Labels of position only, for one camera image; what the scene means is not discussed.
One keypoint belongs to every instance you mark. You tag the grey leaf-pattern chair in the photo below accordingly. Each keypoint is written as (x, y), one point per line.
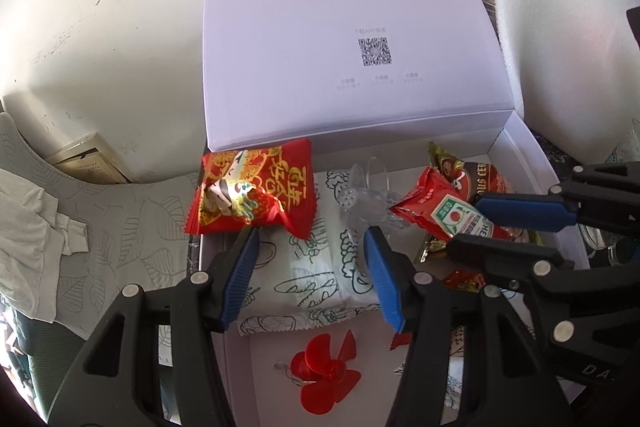
(125, 232)

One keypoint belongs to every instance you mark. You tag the white gift box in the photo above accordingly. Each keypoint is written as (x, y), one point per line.
(300, 32)

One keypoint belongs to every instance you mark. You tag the beige radiator cover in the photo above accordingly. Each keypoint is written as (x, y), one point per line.
(85, 157)

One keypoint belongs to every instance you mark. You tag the white printed bread packet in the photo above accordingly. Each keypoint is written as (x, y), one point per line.
(457, 357)
(300, 267)

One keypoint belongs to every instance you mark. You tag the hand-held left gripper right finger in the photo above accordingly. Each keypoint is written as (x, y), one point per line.
(382, 277)

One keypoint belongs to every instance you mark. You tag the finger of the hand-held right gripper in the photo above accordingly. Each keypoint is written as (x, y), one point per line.
(525, 212)
(500, 252)

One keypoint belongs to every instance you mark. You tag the red ketchup packet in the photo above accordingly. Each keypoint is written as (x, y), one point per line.
(430, 202)

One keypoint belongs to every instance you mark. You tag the red gold candy packet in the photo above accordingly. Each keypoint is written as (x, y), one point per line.
(462, 279)
(260, 177)

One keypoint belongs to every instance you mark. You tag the grey hoodie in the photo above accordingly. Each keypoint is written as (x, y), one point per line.
(30, 227)

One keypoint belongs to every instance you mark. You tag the brown gold snack packet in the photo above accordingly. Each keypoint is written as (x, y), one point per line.
(475, 179)

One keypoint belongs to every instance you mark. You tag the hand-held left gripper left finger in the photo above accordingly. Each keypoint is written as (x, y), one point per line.
(240, 277)

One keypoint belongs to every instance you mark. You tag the white foam board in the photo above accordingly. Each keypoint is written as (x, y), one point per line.
(550, 32)

